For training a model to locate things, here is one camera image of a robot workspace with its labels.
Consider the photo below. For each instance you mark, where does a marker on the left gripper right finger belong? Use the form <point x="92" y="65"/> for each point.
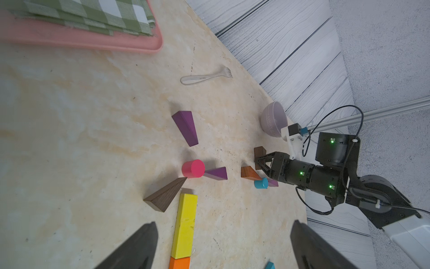
<point x="313" y="252"/>

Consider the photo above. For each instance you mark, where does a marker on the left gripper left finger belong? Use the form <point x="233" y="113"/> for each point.
<point x="137" y="252"/>

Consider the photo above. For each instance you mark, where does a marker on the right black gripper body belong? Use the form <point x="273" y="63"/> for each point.
<point x="319" y="179"/>

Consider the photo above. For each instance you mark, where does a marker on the orange brown block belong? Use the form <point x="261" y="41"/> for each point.
<point x="250" y="174"/>

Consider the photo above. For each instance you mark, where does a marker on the teal cylinder block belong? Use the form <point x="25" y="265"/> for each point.
<point x="261" y="184"/>

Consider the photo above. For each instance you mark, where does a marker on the purple wedge block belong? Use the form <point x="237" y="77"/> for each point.
<point x="185" y="123"/>
<point x="217" y="173"/>

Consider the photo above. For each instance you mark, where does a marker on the yellow long block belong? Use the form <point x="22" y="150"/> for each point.
<point x="184" y="228"/>

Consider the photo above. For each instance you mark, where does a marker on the orange long block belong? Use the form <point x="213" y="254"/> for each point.
<point x="180" y="263"/>

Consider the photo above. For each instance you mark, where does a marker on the dark brown block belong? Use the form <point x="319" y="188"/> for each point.
<point x="162" y="198"/>
<point x="259" y="152"/>

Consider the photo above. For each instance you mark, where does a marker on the pink cylinder block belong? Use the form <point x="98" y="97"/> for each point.
<point x="193" y="169"/>

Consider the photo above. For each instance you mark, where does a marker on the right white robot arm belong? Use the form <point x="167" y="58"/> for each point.
<point x="385" y="206"/>

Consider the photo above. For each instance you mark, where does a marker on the lilac bowl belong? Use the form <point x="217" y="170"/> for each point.
<point x="273" y="119"/>

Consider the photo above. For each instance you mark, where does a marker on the green checkered cloth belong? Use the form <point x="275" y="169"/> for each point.
<point x="98" y="16"/>

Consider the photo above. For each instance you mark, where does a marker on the pink plastic tray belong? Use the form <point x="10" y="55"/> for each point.
<point x="30" y="31"/>

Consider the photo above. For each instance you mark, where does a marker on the right aluminium frame post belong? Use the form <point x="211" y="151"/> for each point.
<point x="377" y="114"/>

